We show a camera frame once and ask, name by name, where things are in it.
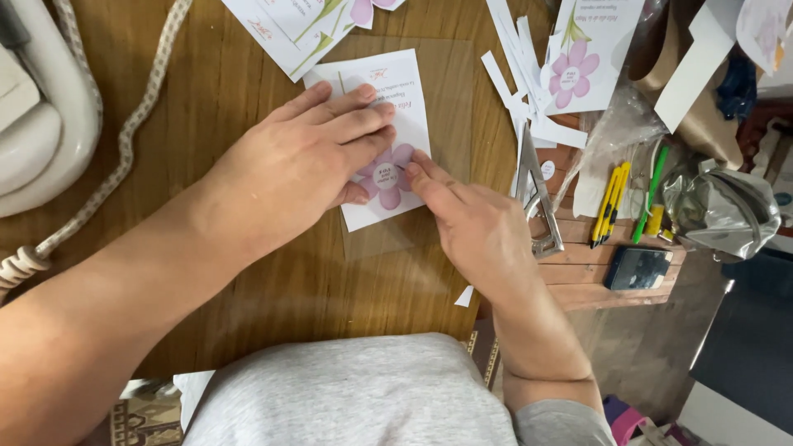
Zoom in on curled flower card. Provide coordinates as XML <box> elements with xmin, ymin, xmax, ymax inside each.
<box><xmin>736</xmin><ymin>0</ymin><xmax>793</xmax><ymax>76</ymax></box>

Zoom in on pile of white flower cards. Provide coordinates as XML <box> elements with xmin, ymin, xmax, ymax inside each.
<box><xmin>221</xmin><ymin>0</ymin><xmax>407</xmax><ymax>83</ymax></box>

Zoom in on clear plastic bag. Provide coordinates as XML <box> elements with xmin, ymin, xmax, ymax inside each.
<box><xmin>550</xmin><ymin>83</ymin><xmax>671</xmax><ymax>219</ymax></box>

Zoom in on brown paper roll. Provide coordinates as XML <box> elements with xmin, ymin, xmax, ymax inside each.
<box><xmin>627</xmin><ymin>5</ymin><xmax>746</xmax><ymax>172</ymax></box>

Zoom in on beige braided cord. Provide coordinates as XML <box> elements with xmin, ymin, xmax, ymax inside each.
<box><xmin>0</xmin><ymin>0</ymin><xmax>194</xmax><ymax>299</ymax></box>

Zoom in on wooden slat side table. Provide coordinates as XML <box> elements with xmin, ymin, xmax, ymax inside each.
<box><xmin>534</xmin><ymin>111</ymin><xmax>690</xmax><ymax>312</ymax></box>

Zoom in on small yellow tube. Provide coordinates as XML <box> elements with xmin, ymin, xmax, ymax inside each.
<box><xmin>643</xmin><ymin>204</ymin><xmax>665</xmax><ymax>237</ymax></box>

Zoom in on person's left hand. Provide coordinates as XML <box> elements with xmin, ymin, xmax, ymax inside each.
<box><xmin>211</xmin><ymin>81</ymin><xmax>398</xmax><ymax>254</ymax></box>

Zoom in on black phone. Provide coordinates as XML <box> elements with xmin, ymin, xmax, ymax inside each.
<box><xmin>603</xmin><ymin>245</ymin><xmax>675</xmax><ymax>292</ymax></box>

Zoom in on silver foil bag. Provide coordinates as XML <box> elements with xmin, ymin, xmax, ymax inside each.
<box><xmin>662</xmin><ymin>159</ymin><xmax>783</xmax><ymax>262</ymax></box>

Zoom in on person's grey shirt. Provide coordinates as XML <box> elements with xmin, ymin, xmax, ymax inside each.
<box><xmin>181</xmin><ymin>332</ymin><xmax>618</xmax><ymax>446</ymax></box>

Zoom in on flower card with green stem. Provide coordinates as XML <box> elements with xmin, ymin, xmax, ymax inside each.
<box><xmin>540</xmin><ymin>0</ymin><xmax>646</xmax><ymax>117</ymax></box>

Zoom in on white appliance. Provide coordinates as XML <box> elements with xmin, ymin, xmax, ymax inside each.
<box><xmin>0</xmin><ymin>0</ymin><xmax>104</xmax><ymax>219</ymax></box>

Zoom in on clear plastic sheet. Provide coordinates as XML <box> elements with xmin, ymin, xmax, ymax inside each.
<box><xmin>335</xmin><ymin>36</ymin><xmax>479</xmax><ymax>261</ymax></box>

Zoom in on white card with pink flower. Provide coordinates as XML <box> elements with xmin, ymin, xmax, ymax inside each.
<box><xmin>302</xmin><ymin>49</ymin><xmax>432</xmax><ymax>234</ymax></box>

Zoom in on yellow utility knife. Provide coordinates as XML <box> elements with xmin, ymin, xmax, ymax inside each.
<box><xmin>589</xmin><ymin>165</ymin><xmax>622</xmax><ymax>250</ymax></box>
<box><xmin>600</xmin><ymin>161</ymin><xmax>632</xmax><ymax>244</ymax></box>

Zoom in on green pen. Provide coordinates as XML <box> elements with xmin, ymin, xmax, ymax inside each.
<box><xmin>631</xmin><ymin>145</ymin><xmax>670</xmax><ymax>245</ymax></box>

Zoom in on dark blue object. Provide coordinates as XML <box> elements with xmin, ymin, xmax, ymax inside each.
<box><xmin>717</xmin><ymin>55</ymin><xmax>758</xmax><ymax>122</ymax></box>

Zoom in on person's right hand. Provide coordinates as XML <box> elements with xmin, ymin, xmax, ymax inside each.
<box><xmin>404</xmin><ymin>149</ymin><xmax>542</xmax><ymax>302</ymax></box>

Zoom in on patterned rug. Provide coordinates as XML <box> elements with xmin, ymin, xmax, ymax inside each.
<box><xmin>79</xmin><ymin>378</ymin><xmax>187</xmax><ymax>446</ymax></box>

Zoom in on pink object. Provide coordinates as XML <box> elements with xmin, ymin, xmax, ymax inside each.
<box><xmin>602</xmin><ymin>395</ymin><xmax>682</xmax><ymax>446</ymax></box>

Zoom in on plain white paper sheet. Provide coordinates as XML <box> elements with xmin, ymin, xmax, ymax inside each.
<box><xmin>653</xmin><ymin>5</ymin><xmax>736</xmax><ymax>135</ymax></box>

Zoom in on metal set square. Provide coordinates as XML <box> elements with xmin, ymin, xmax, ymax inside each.
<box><xmin>513</xmin><ymin>120</ymin><xmax>565</xmax><ymax>260</ymax></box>

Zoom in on pile of white paper strips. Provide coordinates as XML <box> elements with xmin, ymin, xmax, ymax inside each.
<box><xmin>481</xmin><ymin>0</ymin><xmax>589</xmax><ymax>151</ymax></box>

